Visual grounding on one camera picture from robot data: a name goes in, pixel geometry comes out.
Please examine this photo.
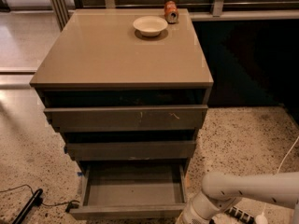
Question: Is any grey three-drawer cabinet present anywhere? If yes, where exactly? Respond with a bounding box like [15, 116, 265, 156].
[29, 7, 215, 173]

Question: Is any black stand foot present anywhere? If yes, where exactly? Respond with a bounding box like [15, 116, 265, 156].
[12, 189, 43, 224]

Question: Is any black thin cable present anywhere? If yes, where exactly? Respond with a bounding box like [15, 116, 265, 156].
[0, 184, 80, 207]

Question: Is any grey drawer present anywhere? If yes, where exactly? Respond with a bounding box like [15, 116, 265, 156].
[70, 161, 187, 220]
[44, 105, 207, 133]
[65, 141, 196, 161]

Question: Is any grey bottom drawer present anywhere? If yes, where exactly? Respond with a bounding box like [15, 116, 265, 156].
[70, 161, 187, 220]

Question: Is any white bowl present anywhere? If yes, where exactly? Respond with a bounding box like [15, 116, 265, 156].
[133, 16, 168, 37]

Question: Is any white cable with plug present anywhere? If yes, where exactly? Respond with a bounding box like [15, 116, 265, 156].
[254, 135, 299, 224]

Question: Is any black power adapter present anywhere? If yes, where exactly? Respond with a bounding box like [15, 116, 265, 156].
[65, 202, 79, 213]

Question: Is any grey top drawer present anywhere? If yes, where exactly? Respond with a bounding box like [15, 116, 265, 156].
[44, 105, 207, 133]

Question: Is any grey middle drawer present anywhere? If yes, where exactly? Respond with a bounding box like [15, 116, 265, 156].
[65, 141, 196, 161]

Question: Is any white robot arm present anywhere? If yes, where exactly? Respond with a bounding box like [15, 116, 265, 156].
[176, 172, 299, 224]

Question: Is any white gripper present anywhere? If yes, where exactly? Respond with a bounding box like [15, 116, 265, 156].
[181, 203, 202, 224]

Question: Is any orange soda can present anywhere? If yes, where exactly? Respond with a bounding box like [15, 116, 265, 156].
[164, 1, 178, 24]

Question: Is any black power strip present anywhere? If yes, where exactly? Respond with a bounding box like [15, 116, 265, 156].
[225, 206, 254, 224]

